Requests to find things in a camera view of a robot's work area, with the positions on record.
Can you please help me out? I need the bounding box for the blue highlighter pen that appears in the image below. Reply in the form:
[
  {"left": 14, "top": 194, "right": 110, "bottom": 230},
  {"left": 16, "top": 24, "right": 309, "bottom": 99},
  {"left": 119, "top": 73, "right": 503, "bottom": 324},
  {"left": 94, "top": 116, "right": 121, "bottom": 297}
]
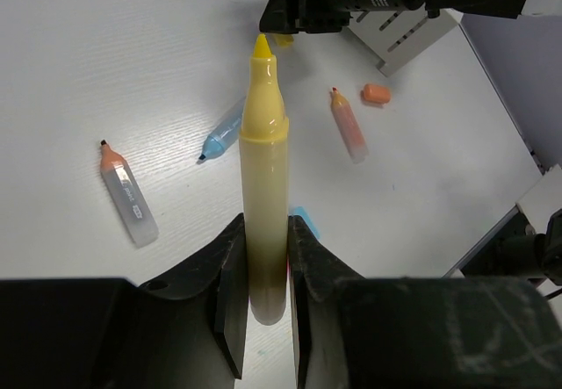
[{"left": 197, "top": 97, "right": 246, "bottom": 163}]

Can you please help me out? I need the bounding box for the blue eraser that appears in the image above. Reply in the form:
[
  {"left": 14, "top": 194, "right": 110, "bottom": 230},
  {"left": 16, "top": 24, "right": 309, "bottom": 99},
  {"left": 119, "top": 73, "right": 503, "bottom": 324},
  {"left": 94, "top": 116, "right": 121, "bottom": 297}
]
[{"left": 290, "top": 206, "right": 321, "bottom": 240}]

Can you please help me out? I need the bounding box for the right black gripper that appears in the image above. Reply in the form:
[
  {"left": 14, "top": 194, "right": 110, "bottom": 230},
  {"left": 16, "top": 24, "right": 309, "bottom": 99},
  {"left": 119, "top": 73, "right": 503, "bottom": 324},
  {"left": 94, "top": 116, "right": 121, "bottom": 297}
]
[{"left": 259, "top": 0, "right": 354, "bottom": 34}]

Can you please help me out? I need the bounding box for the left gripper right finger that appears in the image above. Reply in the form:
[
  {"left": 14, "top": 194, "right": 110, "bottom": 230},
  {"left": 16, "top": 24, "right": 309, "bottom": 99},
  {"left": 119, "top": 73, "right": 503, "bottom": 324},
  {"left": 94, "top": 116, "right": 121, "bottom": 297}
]
[{"left": 287, "top": 215, "right": 363, "bottom": 388}]

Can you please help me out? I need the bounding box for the white slotted container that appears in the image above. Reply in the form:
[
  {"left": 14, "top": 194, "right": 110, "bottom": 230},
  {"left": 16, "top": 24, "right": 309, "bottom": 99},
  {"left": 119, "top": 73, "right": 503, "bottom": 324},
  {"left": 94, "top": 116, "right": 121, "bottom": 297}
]
[{"left": 349, "top": 9, "right": 463, "bottom": 77}]

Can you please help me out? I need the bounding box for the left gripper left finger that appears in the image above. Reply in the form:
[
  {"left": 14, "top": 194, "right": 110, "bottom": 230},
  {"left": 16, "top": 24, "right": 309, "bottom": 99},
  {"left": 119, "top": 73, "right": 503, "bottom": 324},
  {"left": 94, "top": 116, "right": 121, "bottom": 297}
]
[{"left": 139, "top": 214, "right": 246, "bottom": 388}]

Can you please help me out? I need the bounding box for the dark orange eraser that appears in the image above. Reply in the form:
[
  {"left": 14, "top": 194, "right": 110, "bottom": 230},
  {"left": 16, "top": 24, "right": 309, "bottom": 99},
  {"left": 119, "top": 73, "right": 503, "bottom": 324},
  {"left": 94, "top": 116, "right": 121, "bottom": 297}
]
[{"left": 361, "top": 83, "right": 392, "bottom": 104}]

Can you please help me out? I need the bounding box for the yellow highlighter pen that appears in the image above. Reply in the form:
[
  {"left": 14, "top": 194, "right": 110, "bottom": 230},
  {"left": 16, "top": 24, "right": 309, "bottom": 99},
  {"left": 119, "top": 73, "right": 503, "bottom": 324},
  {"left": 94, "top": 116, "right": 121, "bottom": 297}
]
[{"left": 239, "top": 34, "right": 289, "bottom": 326}]

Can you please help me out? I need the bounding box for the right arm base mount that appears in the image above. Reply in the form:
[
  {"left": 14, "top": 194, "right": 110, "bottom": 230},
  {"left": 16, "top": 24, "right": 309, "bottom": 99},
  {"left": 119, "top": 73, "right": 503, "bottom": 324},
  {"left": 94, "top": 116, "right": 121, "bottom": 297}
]
[{"left": 455, "top": 211, "right": 561, "bottom": 287}]

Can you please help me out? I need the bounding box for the orange pencil shaped pen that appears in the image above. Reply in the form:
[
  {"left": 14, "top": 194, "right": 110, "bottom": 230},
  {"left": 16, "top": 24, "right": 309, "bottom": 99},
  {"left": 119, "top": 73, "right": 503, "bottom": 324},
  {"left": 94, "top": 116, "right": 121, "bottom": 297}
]
[{"left": 330, "top": 87, "right": 369, "bottom": 163}]

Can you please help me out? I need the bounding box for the orange tip white pen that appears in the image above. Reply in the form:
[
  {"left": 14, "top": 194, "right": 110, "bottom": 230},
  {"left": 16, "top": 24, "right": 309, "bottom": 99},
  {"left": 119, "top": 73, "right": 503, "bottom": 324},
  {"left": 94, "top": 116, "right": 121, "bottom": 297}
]
[{"left": 100, "top": 140, "right": 159, "bottom": 248}]

